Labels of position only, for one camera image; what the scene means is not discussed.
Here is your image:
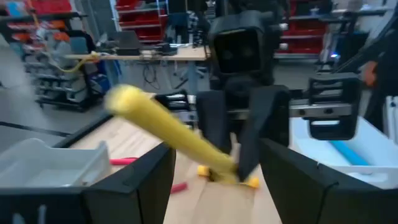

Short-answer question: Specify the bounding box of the pink marker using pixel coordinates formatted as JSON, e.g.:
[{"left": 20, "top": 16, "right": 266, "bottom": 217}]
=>
[{"left": 109, "top": 157, "right": 139, "bottom": 166}]

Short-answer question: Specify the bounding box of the red bin rack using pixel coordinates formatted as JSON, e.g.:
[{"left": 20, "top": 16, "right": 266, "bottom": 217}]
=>
[
  {"left": 278, "top": 0, "right": 332, "bottom": 60},
  {"left": 114, "top": 0, "right": 170, "bottom": 44}
]

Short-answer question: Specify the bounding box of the blue highlighter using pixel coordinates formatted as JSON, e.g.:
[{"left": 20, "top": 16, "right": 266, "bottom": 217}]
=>
[{"left": 328, "top": 139, "right": 371, "bottom": 167}]

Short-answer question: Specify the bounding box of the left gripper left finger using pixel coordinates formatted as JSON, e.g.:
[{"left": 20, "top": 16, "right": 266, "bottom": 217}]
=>
[{"left": 0, "top": 142, "right": 177, "bottom": 224}]

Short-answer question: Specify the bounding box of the yellow cable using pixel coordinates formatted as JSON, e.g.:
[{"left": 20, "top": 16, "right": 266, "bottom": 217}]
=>
[{"left": 57, "top": 50, "right": 102, "bottom": 75}]

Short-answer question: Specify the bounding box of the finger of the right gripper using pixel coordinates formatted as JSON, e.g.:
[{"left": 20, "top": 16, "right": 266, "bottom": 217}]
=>
[
  {"left": 238, "top": 85, "right": 292, "bottom": 182},
  {"left": 196, "top": 90, "right": 233, "bottom": 154}
]

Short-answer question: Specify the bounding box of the blue crate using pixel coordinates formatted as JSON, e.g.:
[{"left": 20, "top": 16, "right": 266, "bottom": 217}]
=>
[{"left": 89, "top": 73, "right": 110, "bottom": 95}]

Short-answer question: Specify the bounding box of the wooden workbench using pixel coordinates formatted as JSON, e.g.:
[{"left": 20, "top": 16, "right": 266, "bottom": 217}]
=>
[{"left": 64, "top": 45, "right": 210, "bottom": 96}]

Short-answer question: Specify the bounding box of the black laptop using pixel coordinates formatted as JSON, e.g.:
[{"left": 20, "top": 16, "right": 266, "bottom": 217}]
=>
[{"left": 115, "top": 30, "right": 143, "bottom": 57}]

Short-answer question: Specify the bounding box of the person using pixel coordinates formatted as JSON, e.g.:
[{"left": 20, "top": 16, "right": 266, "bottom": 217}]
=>
[{"left": 362, "top": 29, "right": 398, "bottom": 134}]

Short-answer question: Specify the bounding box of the black table frame rail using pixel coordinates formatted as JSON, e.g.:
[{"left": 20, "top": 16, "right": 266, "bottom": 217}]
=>
[{"left": 52, "top": 111, "right": 114, "bottom": 149}]

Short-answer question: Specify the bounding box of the pale grey handled bin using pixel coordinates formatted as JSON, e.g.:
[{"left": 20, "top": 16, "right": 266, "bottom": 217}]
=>
[{"left": 0, "top": 138, "right": 112, "bottom": 189}]

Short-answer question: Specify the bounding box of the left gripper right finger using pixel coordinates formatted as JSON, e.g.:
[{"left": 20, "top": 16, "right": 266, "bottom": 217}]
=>
[{"left": 259, "top": 138, "right": 398, "bottom": 224}]

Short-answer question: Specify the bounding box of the metal shelf with storage bins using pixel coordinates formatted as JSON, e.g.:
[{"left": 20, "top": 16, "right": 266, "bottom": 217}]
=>
[{"left": 0, "top": 0, "right": 96, "bottom": 113}]

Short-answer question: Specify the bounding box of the person's hand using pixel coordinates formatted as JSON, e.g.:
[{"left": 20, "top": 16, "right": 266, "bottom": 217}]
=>
[{"left": 361, "top": 60, "right": 379, "bottom": 88}]

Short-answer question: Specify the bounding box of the yellow thin marker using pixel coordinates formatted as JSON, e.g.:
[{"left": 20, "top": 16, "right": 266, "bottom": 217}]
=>
[
  {"left": 104, "top": 83, "right": 240, "bottom": 184},
  {"left": 197, "top": 164, "right": 261, "bottom": 190}
]

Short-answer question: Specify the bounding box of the white plastic bin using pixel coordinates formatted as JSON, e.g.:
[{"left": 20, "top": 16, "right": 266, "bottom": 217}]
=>
[{"left": 288, "top": 115, "right": 398, "bottom": 190}]

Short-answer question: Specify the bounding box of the orange-red marker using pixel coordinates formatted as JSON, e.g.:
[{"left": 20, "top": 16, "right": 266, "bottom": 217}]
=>
[{"left": 170, "top": 181, "right": 189, "bottom": 195}]

